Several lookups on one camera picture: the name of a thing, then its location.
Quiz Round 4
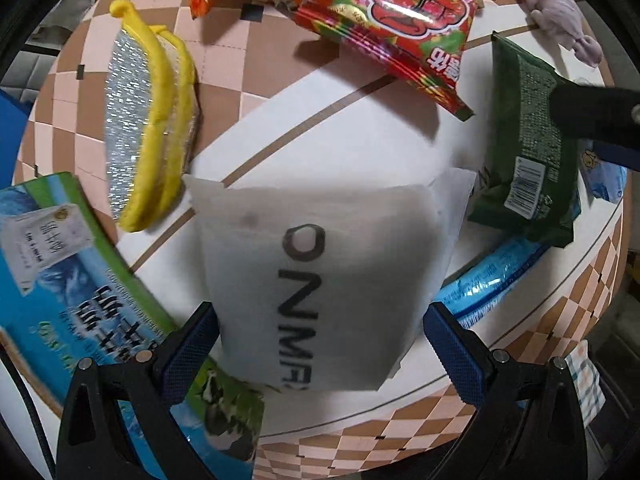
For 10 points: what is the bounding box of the red snack bag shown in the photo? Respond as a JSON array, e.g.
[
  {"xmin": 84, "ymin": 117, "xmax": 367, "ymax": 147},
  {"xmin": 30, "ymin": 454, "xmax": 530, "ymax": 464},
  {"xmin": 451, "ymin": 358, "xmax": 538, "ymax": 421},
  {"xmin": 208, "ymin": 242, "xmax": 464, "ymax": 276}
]
[{"xmin": 293, "ymin": 0, "xmax": 484, "ymax": 122}]

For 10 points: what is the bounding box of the blue green milk carton box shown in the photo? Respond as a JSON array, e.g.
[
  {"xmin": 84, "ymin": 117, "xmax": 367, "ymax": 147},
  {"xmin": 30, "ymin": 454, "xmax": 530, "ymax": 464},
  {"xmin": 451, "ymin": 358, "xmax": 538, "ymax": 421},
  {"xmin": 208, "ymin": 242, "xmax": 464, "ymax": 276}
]
[{"xmin": 1, "ymin": 172, "xmax": 264, "ymax": 479}]

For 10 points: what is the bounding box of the yellow silver scrubber sponge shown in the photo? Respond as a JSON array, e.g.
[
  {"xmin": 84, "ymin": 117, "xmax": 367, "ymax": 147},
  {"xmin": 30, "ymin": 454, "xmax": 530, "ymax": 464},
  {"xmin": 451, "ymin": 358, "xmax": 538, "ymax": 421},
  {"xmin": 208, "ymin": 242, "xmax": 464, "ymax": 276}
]
[{"xmin": 104, "ymin": 0, "xmax": 200, "ymax": 232}]

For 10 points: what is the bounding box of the dark green snack bag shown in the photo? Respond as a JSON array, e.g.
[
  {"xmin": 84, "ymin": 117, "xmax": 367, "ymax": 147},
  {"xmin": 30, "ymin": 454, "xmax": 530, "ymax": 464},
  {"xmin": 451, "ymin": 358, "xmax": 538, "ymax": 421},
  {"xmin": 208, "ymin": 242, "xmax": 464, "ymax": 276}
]
[{"xmin": 469, "ymin": 34, "xmax": 580, "ymax": 248}]

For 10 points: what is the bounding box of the light purple towel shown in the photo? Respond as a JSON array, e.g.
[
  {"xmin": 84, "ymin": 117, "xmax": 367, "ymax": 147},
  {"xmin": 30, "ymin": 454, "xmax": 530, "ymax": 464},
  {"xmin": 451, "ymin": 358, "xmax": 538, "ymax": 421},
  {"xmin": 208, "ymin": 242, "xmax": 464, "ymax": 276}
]
[{"xmin": 524, "ymin": 0, "xmax": 603, "ymax": 67}]

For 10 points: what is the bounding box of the blue long snack pack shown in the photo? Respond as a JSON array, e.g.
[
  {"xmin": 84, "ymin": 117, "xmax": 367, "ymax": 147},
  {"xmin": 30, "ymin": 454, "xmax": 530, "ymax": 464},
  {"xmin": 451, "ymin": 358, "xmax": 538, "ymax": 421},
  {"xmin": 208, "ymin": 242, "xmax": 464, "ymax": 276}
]
[{"xmin": 434, "ymin": 236, "xmax": 550, "ymax": 328}]

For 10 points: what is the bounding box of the light blue tissue pack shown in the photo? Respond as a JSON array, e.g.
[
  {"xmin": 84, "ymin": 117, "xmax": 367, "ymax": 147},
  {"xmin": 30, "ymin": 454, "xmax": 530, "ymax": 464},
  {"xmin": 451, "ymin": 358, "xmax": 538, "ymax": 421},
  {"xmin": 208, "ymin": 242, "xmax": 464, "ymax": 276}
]
[{"xmin": 578, "ymin": 140, "xmax": 627, "ymax": 204}]

